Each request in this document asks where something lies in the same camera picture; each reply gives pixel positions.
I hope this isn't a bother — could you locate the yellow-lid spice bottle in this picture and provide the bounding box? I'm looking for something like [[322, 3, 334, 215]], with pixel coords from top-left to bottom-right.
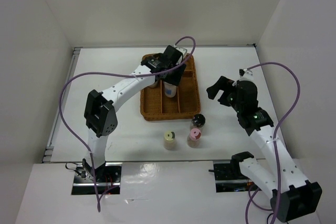
[[163, 131, 176, 150]]

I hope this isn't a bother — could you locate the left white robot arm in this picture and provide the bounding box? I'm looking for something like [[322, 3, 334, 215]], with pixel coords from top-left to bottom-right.
[[82, 45, 187, 182]]

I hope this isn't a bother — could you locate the pink-lid spice bottle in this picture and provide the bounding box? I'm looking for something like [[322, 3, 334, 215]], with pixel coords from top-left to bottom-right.
[[187, 128, 202, 148]]

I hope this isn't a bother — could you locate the black-lid spice bottle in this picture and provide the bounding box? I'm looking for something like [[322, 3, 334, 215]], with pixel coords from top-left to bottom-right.
[[149, 81, 158, 88], [190, 113, 206, 131]]

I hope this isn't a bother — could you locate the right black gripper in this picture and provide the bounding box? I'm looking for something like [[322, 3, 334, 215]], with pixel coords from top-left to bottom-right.
[[206, 75, 243, 112]]

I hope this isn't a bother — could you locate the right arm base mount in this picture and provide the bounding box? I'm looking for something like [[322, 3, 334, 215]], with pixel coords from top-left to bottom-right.
[[208, 161, 257, 193]]

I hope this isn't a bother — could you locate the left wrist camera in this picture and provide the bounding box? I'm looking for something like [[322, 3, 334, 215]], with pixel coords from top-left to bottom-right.
[[174, 45, 187, 58]]

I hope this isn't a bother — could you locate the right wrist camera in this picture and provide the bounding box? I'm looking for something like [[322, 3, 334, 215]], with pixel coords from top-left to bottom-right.
[[239, 68, 254, 82]]

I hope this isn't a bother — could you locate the brown wicker divided tray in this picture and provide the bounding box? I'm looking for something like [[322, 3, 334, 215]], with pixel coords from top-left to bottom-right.
[[140, 56, 201, 121]]

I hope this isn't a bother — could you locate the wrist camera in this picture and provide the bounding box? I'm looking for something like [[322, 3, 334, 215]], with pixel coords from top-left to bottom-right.
[[174, 45, 187, 58], [239, 68, 254, 82]]

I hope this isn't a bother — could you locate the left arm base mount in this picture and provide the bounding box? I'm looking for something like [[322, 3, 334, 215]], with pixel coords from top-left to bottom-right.
[[65, 162, 122, 195]]

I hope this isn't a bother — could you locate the silver-lid blue-label bottle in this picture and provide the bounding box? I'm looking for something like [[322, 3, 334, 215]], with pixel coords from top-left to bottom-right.
[[163, 82, 177, 98]]

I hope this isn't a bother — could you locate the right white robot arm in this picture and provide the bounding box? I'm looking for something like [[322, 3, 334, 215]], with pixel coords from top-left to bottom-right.
[[206, 76, 322, 222]]

